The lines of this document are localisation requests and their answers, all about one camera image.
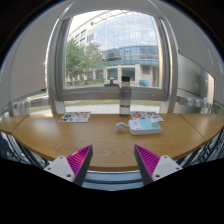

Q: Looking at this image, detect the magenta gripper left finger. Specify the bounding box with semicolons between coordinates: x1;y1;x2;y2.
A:
45;145;93;186

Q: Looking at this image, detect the sticker sheet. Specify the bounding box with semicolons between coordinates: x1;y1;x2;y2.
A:
59;112;91;123
131;111;164;122

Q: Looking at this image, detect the left sticker sheet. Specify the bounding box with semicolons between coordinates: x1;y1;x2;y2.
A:
59;112;91;123

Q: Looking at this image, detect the white power strip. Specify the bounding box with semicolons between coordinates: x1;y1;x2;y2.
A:
129;119;162;135

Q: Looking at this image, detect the grey window frame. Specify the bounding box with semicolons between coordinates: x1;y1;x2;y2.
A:
46;0;178;113

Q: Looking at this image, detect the right sticker sheet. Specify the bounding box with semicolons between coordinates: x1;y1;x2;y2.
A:
131;111;164;122

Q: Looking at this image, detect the white power strip cable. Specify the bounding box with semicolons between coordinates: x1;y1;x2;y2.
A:
114;121;131;133

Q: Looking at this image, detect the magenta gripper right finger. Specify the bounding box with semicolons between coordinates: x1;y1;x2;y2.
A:
134;144;181;185

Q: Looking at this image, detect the dark transparent water bottle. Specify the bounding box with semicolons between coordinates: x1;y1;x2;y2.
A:
119;76;131;117

